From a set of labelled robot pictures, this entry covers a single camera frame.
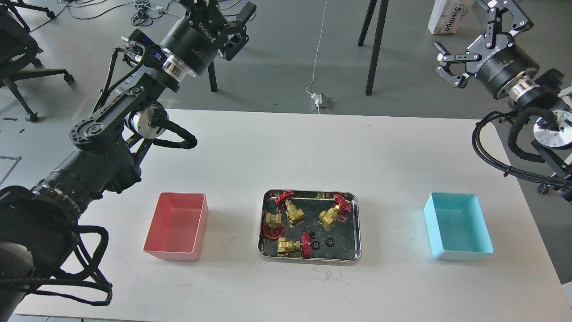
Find black table leg right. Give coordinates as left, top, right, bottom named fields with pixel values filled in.
left=357, top=0, right=389, bottom=96

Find brass valve top left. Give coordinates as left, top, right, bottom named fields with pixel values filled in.
left=274, top=190, right=306, bottom=228

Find white cable on floor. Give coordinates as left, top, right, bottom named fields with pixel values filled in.
left=305, top=0, right=328, bottom=95

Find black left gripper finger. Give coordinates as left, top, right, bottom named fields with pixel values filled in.
left=181, top=0, right=215, bottom=13
left=236, top=2, right=257, bottom=24

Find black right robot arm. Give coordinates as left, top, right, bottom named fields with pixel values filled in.
left=434, top=0, right=572, bottom=202

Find brass valve bottom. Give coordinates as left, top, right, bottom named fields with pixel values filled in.
left=277, top=233, right=312, bottom=259

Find white power adapter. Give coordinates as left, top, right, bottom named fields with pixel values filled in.
left=310, top=93, right=334, bottom=114

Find black table leg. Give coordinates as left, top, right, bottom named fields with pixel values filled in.
left=357, top=0, right=389, bottom=96
left=207, top=62, right=218, bottom=93

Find pink plastic box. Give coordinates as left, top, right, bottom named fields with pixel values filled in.
left=143, top=192, right=209, bottom=262

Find white cardboard box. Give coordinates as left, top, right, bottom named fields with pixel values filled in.
left=427, top=0, right=474, bottom=34

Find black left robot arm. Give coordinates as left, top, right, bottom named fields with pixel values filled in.
left=1, top=0, right=256, bottom=322

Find black cables on floor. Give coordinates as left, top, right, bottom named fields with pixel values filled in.
left=58, top=0, right=188, bottom=26

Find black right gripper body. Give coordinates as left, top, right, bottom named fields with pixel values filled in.
left=463, top=34, right=539, bottom=100

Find stainless steel tray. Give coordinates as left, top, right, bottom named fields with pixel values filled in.
left=258, top=189, right=362, bottom=263

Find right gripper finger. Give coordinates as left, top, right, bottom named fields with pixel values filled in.
left=433, top=41, right=481, bottom=89
left=486, top=0, right=534, bottom=47

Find light blue plastic box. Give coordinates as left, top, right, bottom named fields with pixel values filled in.
left=424, top=192, right=494, bottom=261

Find black table leg left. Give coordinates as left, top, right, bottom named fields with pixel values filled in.
left=207, top=62, right=218, bottom=93

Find black office chair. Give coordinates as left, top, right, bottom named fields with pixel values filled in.
left=0, top=0, right=74, bottom=123

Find brass valve top right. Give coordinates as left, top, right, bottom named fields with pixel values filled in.
left=318, top=194, right=352, bottom=231

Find brass valve red handle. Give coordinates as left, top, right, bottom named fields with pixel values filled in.
left=261, top=212, right=286, bottom=241

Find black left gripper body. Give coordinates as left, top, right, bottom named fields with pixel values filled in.
left=160, top=8, right=248, bottom=77

